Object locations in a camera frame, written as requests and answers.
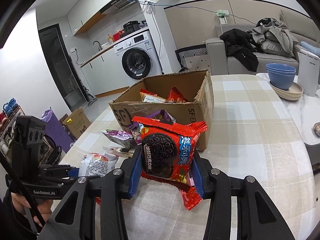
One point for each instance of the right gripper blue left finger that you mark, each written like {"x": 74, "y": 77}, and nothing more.
{"x": 135, "y": 175}

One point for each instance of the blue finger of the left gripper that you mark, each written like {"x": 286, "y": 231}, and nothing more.
{"x": 73, "y": 172}

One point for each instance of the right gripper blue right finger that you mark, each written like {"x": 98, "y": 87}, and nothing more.
{"x": 197, "y": 175}

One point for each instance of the small purple candy packet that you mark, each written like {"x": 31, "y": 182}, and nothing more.
{"x": 121, "y": 138}

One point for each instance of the red Oreo snack pack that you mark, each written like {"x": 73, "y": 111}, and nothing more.
{"x": 167, "y": 153}

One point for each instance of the white red noodle snack bag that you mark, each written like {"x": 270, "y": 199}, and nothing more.
{"x": 147, "y": 96}

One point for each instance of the red triangular snack bag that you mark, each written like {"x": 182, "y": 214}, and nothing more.
{"x": 176, "y": 96}

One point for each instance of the left hand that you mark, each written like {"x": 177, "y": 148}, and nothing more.
{"x": 18, "y": 205}

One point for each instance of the white striped snack packet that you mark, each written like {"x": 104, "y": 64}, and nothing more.
{"x": 94, "y": 164}

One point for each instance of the small cardboard box on floor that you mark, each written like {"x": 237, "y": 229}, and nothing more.
{"x": 77, "y": 122}

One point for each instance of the checkered tablecloth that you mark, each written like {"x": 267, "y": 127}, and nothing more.
{"x": 252, "y": 134}

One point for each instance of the wooden shoe rack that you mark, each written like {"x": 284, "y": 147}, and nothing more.
{"x": 8, "y": 132}

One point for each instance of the brown SF cardboard box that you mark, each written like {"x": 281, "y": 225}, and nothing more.
{"x": 186, "y": 96}

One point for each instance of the dark door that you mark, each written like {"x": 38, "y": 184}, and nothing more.
{"x": 61, "y": 67}

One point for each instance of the white front-load washing machine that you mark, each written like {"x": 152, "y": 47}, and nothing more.
{"x": 138, "y": 56}

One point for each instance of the beige plate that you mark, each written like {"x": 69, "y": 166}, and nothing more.
{"x": 294, "y": 93}

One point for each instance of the blue stacked bowls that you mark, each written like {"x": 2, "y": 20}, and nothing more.
{"x": 281, "y": 75}

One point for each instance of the black jacket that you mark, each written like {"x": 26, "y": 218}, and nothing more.
{"x": 238, "y": 45}

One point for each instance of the white electric kettle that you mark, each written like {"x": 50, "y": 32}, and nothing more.
{"x": 308, "y": 73}

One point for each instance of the grey jacket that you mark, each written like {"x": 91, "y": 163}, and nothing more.
{"x": 274, "y": 37}

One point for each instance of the range hood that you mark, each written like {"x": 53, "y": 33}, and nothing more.
{"x": 115, "y": 6}

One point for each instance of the grey sofa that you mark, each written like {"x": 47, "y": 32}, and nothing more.
{"x": 301, "y": 27}

